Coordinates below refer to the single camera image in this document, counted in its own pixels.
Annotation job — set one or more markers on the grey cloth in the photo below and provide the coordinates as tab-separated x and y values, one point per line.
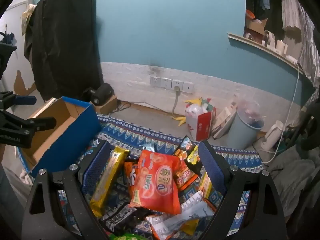
292	177

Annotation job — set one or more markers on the pile of snack packets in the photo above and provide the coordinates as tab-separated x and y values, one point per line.
156	182

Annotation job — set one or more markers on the small brown cardboard box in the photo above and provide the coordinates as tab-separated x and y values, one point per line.
108	105

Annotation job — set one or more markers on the yellow banana peel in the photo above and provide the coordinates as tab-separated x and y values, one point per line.
180	120

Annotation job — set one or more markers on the tape roll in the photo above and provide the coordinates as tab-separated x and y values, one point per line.
268	38

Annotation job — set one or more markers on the gold long biscuit packet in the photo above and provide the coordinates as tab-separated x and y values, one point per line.
110	177

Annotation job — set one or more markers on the red white paper bag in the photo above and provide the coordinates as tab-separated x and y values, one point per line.
203	126

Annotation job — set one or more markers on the white wall socket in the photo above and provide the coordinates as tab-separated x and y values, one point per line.
188	87
155	82
177	83
166	83

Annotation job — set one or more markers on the grey blue trash bin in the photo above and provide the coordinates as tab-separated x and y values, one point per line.
243	133

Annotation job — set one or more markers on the black cloth cover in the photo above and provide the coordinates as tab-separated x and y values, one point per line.
65	42

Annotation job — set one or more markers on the orange black chip bag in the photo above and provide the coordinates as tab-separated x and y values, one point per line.
130	180

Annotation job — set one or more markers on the grey striped curtain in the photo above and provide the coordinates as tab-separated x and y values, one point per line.
303	35

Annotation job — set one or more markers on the white wall shelf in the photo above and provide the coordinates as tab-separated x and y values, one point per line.
262	48

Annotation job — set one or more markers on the dark blue cloth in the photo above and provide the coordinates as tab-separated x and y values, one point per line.
8	38

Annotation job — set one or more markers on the blue patterned blanket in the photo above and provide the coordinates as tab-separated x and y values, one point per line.
150	132

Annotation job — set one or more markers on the blue cardboard box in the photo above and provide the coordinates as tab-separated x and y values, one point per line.
67	142

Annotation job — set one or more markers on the open cardboard box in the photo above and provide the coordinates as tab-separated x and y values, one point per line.
256	27

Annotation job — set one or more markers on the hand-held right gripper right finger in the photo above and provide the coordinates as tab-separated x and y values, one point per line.
211	166

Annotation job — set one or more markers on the white electric kettle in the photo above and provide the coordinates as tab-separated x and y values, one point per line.
273	136

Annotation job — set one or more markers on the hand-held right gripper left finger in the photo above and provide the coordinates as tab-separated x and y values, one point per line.
96	171

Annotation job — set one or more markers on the beige paper bag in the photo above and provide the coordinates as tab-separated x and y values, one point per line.
222	122

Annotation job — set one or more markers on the white cup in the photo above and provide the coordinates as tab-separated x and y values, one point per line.
282	47

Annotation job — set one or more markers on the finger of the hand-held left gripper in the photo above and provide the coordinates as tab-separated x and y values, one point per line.
25	100
40	123

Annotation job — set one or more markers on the black round speaker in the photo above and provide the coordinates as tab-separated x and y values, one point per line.
101	93

